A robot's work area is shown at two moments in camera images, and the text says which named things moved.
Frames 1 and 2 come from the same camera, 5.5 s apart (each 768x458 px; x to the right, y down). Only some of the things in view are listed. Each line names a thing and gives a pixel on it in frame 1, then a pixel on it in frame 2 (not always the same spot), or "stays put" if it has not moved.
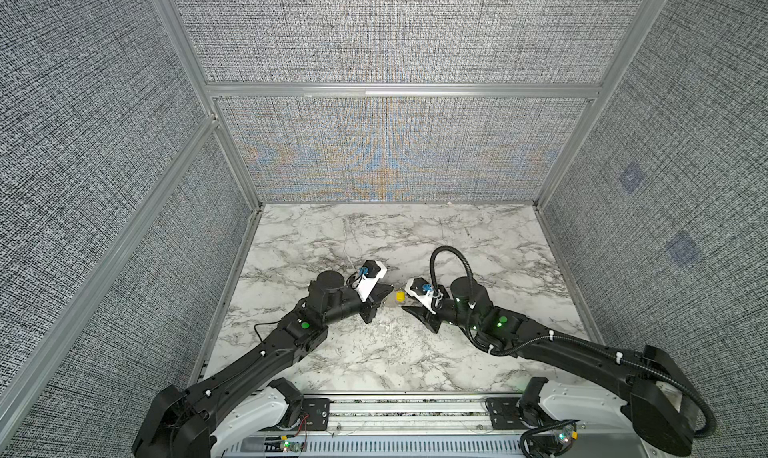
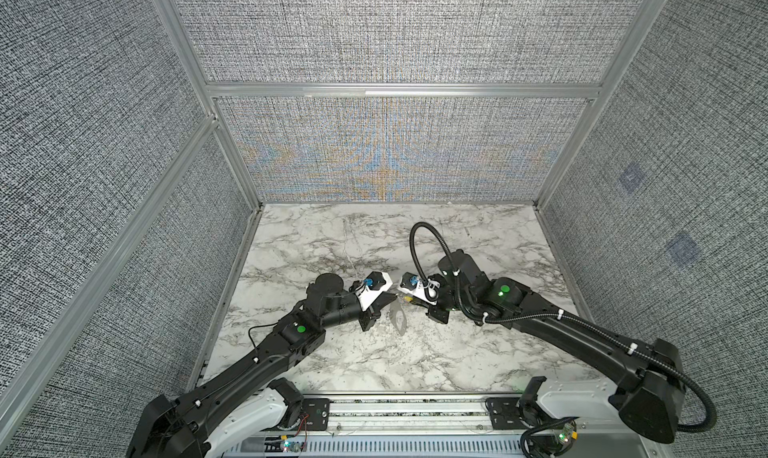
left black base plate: x=319 y=411 stays put
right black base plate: x=505 y=413 stays put
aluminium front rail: x=407 y=416 stays put
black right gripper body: x=429 y=319 -> x=438 y=311
